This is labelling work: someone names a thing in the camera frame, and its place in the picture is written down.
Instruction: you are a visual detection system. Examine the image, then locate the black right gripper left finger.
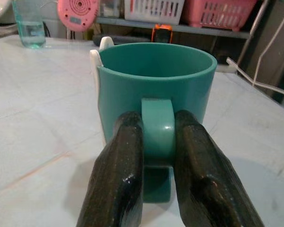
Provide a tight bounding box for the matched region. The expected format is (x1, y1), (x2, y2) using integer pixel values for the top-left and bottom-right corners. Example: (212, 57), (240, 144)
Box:
(75, 111), (144, 227)

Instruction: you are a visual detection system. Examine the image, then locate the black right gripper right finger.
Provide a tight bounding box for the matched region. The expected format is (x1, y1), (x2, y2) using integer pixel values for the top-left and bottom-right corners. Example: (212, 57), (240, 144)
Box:
(174, 110), (265, 227)

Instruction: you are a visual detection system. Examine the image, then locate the teal plastic mug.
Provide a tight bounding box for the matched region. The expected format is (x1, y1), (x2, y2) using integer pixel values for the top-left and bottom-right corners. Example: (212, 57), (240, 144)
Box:
(97, 42), (218, 203)

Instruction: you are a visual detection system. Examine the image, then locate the white plastic utensil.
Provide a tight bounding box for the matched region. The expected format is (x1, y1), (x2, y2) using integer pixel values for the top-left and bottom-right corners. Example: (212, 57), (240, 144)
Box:
(89, 36), (115, 145)

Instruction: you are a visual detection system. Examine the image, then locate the orange black small device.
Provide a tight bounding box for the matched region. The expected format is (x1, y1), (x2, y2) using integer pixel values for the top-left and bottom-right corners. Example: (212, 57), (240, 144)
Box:
(151, 24), (173, 44)

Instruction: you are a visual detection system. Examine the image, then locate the pink plastic basket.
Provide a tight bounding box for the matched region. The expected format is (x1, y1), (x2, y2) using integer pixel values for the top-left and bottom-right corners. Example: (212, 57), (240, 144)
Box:
(181, 0), (258, 32)

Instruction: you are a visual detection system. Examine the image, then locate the pink round appliance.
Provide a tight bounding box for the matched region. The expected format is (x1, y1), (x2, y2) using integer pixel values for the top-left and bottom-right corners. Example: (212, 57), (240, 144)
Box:
(57, 0), (100, 32)

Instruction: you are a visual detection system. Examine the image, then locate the white plastic basket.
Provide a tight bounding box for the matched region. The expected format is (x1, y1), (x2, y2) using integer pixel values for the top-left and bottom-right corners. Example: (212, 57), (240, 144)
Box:
(124, 0), (186, 25)

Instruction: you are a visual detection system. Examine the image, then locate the clear plastic water bottle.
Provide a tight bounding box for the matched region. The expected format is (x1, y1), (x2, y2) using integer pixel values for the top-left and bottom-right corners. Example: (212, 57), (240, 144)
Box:
(11, 0), (47, 50)

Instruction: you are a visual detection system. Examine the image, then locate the white plastic bracket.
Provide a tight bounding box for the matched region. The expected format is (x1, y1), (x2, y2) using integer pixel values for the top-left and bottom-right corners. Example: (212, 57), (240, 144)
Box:
(226, 57), (239, 72)

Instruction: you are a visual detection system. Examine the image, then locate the white cable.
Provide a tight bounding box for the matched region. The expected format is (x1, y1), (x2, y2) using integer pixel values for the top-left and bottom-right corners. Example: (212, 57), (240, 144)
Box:
(252, 0), (284, 97)

